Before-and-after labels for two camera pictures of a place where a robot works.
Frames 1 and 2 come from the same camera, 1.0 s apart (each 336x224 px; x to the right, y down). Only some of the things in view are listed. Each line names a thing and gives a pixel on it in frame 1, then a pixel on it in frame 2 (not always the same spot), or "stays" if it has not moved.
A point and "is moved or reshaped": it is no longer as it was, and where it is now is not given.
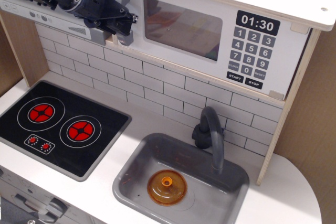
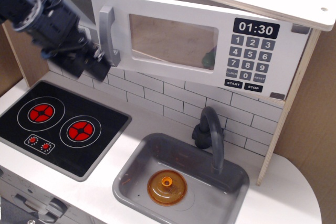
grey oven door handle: [53, 211] stays
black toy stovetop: [66, 132] stays
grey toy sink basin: [170, 180] stays
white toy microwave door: [216, 37] is moved or reshaped
